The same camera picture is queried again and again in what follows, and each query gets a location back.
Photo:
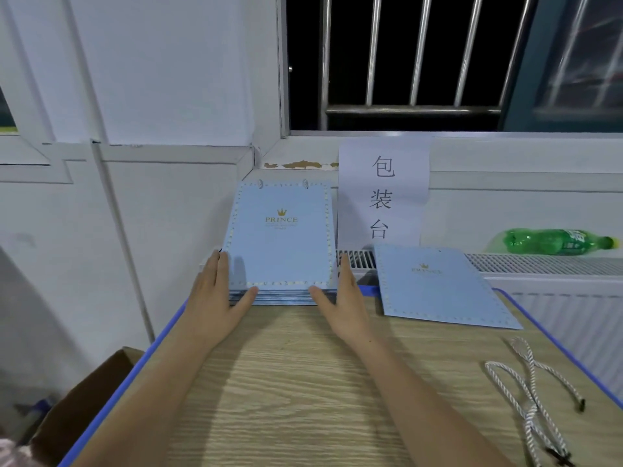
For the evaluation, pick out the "brown cardboard box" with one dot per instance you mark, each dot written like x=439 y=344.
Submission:
x=78 y=403

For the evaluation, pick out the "person's left hand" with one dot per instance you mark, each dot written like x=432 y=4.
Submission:
x=214 y=311

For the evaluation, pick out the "blue-edged wooden desk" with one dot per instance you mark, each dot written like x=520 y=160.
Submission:
x=292 y=394

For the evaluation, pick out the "person's left forearm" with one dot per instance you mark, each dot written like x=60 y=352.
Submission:
x=146 y=413

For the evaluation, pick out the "person's right forearm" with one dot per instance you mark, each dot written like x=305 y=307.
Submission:
x=428 y=413

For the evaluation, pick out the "stack of finished blue bags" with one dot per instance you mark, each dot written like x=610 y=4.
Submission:
x=282 y=295

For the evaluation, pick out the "white paper sign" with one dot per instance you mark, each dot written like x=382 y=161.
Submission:
x=382 y=194

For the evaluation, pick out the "green plastic bottle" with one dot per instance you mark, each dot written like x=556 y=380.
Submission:
x=555 y=242

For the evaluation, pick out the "person's right hand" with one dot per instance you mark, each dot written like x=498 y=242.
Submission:
x=348 y=316

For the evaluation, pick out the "stack of blue paper bags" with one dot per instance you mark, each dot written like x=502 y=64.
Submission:
x=438 y=287

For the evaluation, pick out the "metal window grille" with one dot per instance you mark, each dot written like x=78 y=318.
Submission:
x=409 y=110

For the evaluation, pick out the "teal framed sliding window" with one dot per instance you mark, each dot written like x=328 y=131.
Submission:
x=574 y=63

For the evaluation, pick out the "white framed window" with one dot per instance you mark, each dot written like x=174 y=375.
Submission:
x=29 y=150

